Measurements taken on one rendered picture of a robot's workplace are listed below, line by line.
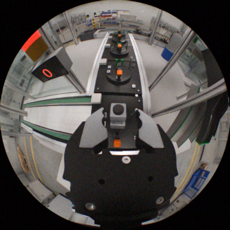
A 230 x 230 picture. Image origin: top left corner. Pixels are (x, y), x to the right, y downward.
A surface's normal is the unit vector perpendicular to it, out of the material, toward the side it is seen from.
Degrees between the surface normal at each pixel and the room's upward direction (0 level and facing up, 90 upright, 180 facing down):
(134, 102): 0
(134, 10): 90
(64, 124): 0
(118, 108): 20
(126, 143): 0
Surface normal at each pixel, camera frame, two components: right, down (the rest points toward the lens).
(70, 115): 0.00, -0.16
